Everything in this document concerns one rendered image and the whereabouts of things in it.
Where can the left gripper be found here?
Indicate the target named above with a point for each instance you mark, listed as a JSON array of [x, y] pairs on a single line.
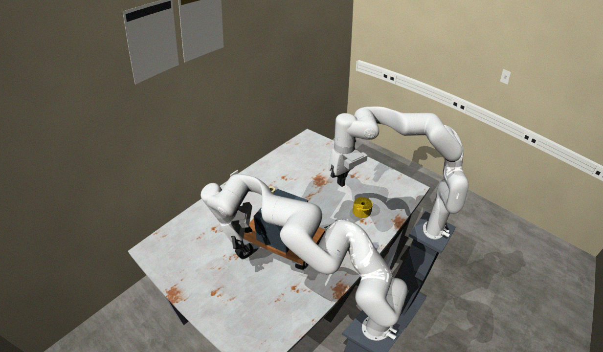
[[235, 233]]

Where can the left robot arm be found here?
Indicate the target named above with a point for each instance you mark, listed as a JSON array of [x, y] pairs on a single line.
[[379, 295]]

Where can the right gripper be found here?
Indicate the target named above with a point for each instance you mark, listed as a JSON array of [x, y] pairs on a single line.
[[336, 165]]

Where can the yellow cylinder with center hole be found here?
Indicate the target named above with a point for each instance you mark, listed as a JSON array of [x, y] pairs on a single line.
[[362, 207]]

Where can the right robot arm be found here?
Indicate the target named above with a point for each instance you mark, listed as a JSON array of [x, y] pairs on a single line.
[[451, 191]]

